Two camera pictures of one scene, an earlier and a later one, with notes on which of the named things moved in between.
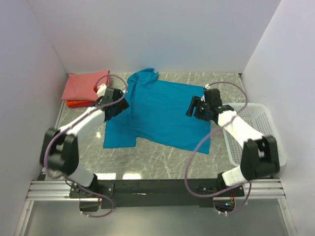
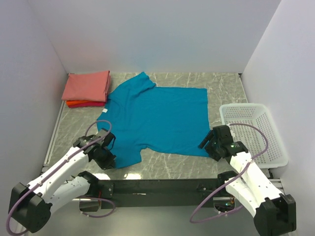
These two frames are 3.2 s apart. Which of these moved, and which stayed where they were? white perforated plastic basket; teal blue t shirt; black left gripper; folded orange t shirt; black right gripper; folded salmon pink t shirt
Moved: teal blue t shirt; black right gripper; black left gripper
Stayed: folded salmon pink t shirt; folded orange t shirt; white perforated plastic basket
